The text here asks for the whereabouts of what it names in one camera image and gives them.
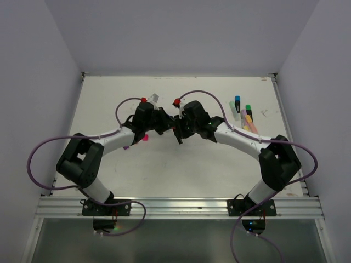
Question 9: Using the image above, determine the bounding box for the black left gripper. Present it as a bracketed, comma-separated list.
[144, 107, 176, 133]

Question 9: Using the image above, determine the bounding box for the pink highlighter cap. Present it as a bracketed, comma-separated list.
[142, 134, 149, 141]

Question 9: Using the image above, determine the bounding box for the mint green highlighter pen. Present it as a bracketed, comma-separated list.
[229, 101, 240, 122]

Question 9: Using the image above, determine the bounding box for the blue highlighter pen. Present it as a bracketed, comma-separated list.
[234, 95, 241, 113]

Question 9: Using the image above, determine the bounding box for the yellow pastel highlighter pen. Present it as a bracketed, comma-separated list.
[245, 115, 258, 134]

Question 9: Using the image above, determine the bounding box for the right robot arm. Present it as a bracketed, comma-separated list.
[173, 99, 301, 215]

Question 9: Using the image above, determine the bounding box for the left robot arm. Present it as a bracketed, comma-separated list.
[56, 102, 175, 215]

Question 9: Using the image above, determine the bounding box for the lilac pastel highlighter pen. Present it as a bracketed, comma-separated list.
[240, 109, 248, 128]

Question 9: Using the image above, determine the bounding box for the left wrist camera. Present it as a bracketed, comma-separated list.
[148, 93, 159, 104]

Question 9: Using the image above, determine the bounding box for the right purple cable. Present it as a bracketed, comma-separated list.
[172, 89, 320, 263]

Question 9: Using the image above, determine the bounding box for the purple cable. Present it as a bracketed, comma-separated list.
[26, 96, 146, 237]
[172, 89, 320, 263]

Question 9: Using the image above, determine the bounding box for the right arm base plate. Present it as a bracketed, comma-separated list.
[227, 199, 277, 217]

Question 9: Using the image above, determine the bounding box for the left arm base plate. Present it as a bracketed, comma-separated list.
[80, 199, 131, 217]

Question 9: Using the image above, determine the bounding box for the aluminium right side rail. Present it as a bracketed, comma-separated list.
[270, 73, 318, 197]

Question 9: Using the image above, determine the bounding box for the aluminium rail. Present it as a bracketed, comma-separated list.
[35, 196, 324, 220]
[270, 73, 318, 197]

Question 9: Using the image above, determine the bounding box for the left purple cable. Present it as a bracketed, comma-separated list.
[26, 96, 146, 237]

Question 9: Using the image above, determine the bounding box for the aluminium front rail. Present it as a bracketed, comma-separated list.
[35, 196, 324, 220]

